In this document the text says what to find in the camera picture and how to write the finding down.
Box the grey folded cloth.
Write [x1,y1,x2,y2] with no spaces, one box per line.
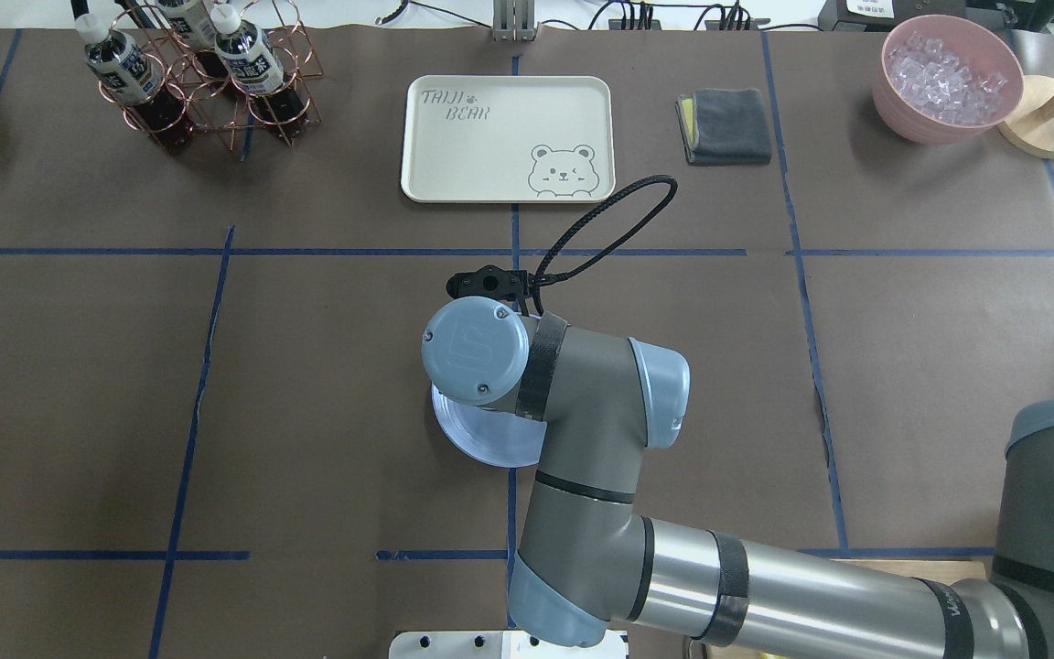
[676,88,772,167]

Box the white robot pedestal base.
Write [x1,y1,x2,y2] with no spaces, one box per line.
[388,629,630,658]

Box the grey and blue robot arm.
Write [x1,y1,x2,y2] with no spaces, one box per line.
[422,264,1054,658]

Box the copper wire bottle rack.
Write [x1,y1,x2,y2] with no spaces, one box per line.
[70,1,323,154]

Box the blue round plate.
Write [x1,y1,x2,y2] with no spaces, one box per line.
[430,385,547,468]

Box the cream bear tray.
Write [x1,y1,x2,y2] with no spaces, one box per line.
[401,75,618,203]

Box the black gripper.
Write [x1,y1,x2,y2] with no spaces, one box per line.
[446,265,530,301]

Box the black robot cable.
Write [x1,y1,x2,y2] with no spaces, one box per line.
[527,175,679,317]

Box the pink bowl of ice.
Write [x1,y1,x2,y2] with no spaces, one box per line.
[873,14,1024,146]

